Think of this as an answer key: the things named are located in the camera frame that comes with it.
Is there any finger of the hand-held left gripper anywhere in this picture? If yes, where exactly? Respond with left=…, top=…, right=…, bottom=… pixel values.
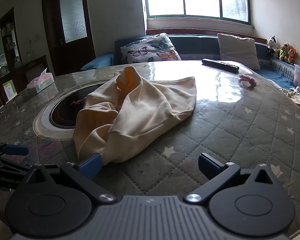
left=0, top=155, right=33, bottom=170
left=0, top=140, right=30, bottom=156

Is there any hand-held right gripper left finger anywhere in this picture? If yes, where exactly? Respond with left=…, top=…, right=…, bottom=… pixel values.
left=16, top=152, right=117, bottom=204

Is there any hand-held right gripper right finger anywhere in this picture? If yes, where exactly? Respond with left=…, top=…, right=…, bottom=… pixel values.
left=184, top=152, right=285, bottom=204

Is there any cream yellow garment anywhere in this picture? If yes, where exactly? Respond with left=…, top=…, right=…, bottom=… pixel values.
left=73, top=66, right=197, bottom=166

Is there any green white paper board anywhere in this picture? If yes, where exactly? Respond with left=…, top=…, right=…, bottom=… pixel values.
left=2, top=79, right=18, bottom=100

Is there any pink tissue box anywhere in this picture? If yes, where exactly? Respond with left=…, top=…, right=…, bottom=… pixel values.
left=26, top=68, right=55, bottom=95

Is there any black remote control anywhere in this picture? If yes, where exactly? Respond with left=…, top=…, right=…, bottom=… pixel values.
left=201, top=58, right=240, bottom=73

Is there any dark wooden glass door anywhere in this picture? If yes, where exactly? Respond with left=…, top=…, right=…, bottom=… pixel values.
left=41, top=0, right=97, bottom=77

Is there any crumpled light cloth pile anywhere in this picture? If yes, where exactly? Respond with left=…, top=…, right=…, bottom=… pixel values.
left=282, top=86, right=300, bottom=115

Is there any plain beige pillow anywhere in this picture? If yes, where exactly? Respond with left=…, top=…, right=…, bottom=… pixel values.
left=217, top=33, right=261, bottom=71

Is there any blue sofa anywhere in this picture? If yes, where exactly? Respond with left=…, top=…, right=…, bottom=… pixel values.
left=80, top=34, right=300, bottom=100

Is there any butterfly print pillow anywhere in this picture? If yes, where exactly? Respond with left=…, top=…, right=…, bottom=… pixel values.
left=120, top=32, right=182, bottom=65

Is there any brown plush toy yellow vest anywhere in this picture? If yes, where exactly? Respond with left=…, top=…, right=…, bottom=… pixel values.
left=279, top=42, right=292, bottom=61

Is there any orange plush toy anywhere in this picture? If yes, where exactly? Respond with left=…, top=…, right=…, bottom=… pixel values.
left=287, top=46, right=297, bottom=64

